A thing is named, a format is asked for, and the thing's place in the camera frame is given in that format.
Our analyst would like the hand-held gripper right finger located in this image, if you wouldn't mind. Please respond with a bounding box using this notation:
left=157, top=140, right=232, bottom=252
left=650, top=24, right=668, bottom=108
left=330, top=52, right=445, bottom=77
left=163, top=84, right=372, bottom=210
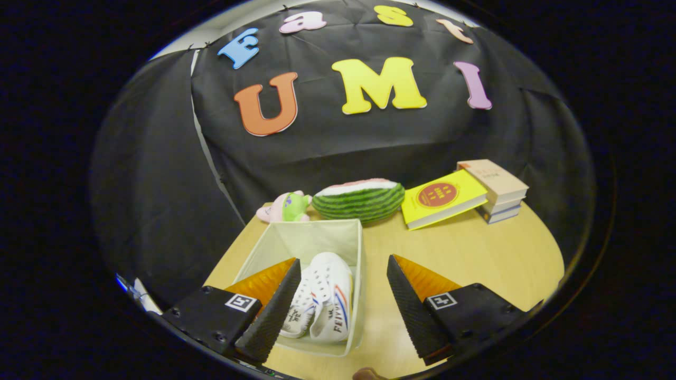
left=386, top=254, right=544, bottom=366

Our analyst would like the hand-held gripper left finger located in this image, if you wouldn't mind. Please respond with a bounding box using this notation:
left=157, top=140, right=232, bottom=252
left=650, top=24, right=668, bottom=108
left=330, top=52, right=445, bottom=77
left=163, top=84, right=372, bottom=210
left=160, top=257, right=303, bottom=365

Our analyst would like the white canvas shoe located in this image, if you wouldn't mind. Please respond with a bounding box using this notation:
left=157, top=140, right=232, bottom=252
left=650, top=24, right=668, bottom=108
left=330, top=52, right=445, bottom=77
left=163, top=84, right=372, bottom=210
left=280, top=269, right=317, bottom=338
left=309, top=252, right=353, bottom=343

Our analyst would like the cream fabric storage box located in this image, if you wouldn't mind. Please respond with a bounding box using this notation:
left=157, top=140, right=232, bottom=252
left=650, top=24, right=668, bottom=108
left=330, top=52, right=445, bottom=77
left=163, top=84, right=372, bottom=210
left=232, top=219, right=366, bottom=358

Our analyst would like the pink and green plush toy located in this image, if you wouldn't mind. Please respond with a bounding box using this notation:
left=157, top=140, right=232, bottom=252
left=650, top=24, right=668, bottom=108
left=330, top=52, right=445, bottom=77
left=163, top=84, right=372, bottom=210
left=256, top=191, right=313, bottom=223

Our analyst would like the yellow book with red circle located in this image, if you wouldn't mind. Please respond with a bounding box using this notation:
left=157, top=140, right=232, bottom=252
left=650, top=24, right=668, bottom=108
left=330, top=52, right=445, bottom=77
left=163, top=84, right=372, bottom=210
left=400, top=169, right=489, bottom=231

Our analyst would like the watermelon slice plush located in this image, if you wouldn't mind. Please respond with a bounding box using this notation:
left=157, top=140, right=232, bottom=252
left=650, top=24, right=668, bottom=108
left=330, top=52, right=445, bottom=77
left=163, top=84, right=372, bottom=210
left=312, top=178, right=406, bottom=222

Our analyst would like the white curved object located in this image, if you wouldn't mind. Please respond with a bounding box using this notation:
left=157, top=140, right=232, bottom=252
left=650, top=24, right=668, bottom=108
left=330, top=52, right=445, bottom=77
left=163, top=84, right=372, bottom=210
left=132, top=278, right=162, bottom=315

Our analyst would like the thin stacked book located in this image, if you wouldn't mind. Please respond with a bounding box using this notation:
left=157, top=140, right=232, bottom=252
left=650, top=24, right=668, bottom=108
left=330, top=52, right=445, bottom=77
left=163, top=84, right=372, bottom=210
left=478, top=196, right=526, bottom=216
left=483, top=205, right=522, bottom=225

